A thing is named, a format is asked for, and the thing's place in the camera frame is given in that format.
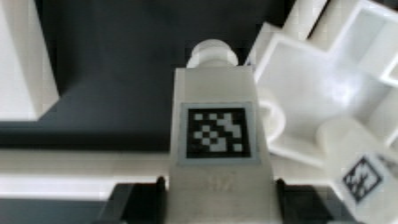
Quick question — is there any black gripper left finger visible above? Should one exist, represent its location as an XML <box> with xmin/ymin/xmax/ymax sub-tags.
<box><xmin>91</xmin><ymin>177</ymin><xmax>167</xmax><ymax>224</ymax></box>

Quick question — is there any white U-shaped fence frame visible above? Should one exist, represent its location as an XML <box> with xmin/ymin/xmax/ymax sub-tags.
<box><xmin>0</xmin><ymin>149</ymin><xmax>329</xmax><ymax>201</ymax></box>

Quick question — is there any white chair seat panel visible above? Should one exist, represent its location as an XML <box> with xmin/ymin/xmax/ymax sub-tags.
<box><xmin>245</xmin><ymin>0</ymin><xmax>398</xmax><ymax>168</ymax></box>

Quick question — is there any white chair back frame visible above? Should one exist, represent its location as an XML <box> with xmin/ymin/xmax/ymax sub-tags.
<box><xmin>0</xmin><ymin>0</ymin><xmax>59</xmax><ymax>122</ymax></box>

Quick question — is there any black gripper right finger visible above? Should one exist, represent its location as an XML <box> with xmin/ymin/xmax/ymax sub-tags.
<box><xmin>275</xmin><ymin>179</ymin><xmax>359</xmax><ymax>224</ymax></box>

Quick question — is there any white short leg post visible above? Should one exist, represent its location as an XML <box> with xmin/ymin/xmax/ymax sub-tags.
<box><xmin>167</xmin><ymin>39</ymin><xmax>282</xmax><ymax>224</ymax></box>

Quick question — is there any white chair leg block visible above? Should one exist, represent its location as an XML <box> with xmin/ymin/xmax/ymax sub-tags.
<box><xmin>316</xmin><ymin>117</ymin><xmax>398</xmax><ymax>224</ymax></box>

